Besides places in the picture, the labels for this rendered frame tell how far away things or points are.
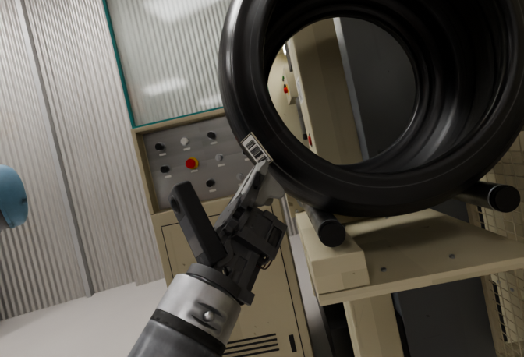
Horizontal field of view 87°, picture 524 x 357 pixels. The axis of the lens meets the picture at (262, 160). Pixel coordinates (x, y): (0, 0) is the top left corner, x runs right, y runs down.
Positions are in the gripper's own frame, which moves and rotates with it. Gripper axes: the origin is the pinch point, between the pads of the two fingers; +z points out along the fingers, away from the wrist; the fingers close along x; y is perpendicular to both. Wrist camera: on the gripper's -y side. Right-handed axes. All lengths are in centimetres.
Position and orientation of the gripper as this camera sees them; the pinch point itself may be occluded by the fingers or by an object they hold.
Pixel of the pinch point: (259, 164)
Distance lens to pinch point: 46.1
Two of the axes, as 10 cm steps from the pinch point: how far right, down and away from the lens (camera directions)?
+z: 3.8, -7.0, 6.1
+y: 8.0, 5.8, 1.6
